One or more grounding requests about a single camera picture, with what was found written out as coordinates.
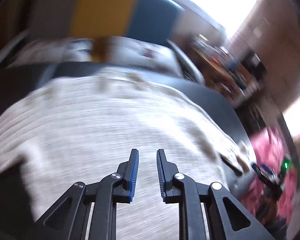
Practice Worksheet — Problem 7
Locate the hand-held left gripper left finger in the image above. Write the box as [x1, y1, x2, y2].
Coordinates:
[35, 149, 140, 240]

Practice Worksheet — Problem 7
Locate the small bright window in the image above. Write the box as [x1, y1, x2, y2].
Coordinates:
[282, 90, 300, 137]

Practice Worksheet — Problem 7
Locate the cream knit sweater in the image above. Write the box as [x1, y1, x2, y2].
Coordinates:
[0, 67, 255, 240]

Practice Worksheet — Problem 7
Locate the barred window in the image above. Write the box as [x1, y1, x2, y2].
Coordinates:
[150, 0, 265, 38]

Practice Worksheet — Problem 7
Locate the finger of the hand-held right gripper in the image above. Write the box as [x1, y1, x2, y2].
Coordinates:
[251, 163, 272, 180]
[220, 154, 243, 177]

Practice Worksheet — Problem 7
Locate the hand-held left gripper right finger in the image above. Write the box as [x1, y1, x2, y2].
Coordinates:
[157, 149, 275, 240]

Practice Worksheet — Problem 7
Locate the deer print cushion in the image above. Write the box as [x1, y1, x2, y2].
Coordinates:
[115, 37, 185, 78]

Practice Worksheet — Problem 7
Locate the wooden desk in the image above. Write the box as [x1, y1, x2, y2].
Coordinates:
[190, 35, 260, 100]

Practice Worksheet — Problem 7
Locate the pink cloth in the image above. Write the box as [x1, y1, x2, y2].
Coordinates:
[240, 127, 300, 228]

